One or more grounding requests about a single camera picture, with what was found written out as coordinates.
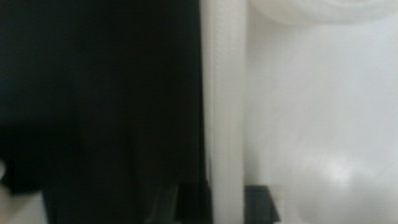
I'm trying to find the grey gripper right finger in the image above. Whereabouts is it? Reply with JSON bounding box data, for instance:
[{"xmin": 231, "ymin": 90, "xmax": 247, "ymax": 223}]
[{"xmin": 245, "ymin": 186, "xmax": 279, "ymax": 224}]

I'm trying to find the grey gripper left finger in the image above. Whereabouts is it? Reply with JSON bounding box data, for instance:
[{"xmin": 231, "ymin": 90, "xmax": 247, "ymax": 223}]
[{"xmin": 0, "ymin": 161, "xmax": 48, "ymax": 224}]

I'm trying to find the white square table top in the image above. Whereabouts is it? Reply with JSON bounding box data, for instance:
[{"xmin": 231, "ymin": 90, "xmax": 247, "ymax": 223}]
[{"xmin": 199, "ymin": 0, "xmax": 398, "ymax": 224}]

